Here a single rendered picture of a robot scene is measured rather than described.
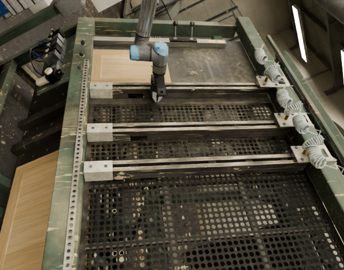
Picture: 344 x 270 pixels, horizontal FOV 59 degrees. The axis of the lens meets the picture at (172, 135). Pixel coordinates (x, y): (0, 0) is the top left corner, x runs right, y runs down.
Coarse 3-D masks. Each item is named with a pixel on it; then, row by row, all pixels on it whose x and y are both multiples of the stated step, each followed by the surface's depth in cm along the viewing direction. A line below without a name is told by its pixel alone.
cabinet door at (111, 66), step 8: (96, 56) 201; (104, 56) 202; (112, 56) 203; (120, 56) 204; (128, 56) 205; (96, 64) 195; (104, 64) 196; (112, 64) 197; (120, 64) 198; (128, 64) 199; (136, 64) 200; (144, 64) 201; (152, 64) 202; (96, 72) 190; (104, 72) 191; (112, 72) 192; (120, 72) 193; (128, 72) 193; (136, 72) 194; (144, 72) 195; (168, 72) 197; (96, 80) 184; (104, 80) 185; (112, 80) 186; (120, 80) 187; (128, 80) 188; (136, 80) 188; (144, 80) 189; (168, 80) 192
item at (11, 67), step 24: (72, 24) 229; (0, 72) 245; (24, 72) 255; (0, 96) 211; (48, 96) 230; (24, 120) 213; (48, 120) 211; (120, 120) 254; (24, 144) 195; (48, 144) 195; (96, 192) 155; (96, 216) 147; (120, 240) 185
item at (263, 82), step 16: (96, 96) 175; (112, 96) 177; (128, 96) 178; (144, 96) 180; (176, 96) 183; (192, 96) 185; (208, 96) 187; (224, 96) 188; (240, 96) 190; (256, 96) 192
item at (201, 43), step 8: (96, 40) 210; (104, 40) 211; (112, 40) 212; (120, 40) 213; (128, 40) 214; (152, 40) 217; (160, 40) 218; (168, 40) 219; (200, 40) 224; (216, 40) 226; (224, 40) 228
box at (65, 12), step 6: (54, 0) 208; (60, 0) 205; (66, 0) 205; (72, 0) 206; (78, 0) 206; (84, 0) 213; (60, 6) 208; (66, 6) 208; (72, 6) 209; (78, 6) 209; (84, 6) 210; (60, 12) 212; (66, 12) 211; (72, 12) 212
